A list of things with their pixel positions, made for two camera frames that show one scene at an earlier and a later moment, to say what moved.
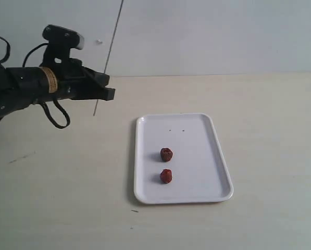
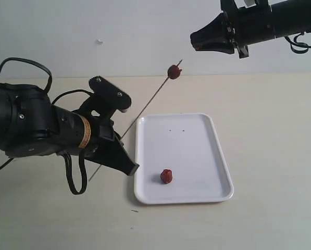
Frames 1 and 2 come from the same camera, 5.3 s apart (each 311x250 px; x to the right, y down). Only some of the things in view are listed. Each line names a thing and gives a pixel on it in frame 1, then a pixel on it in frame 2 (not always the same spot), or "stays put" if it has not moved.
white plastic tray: (199, 173) stays put
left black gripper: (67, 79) -> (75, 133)
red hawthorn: (166, 176) stays put
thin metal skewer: (110, 51) -> (138, 117)
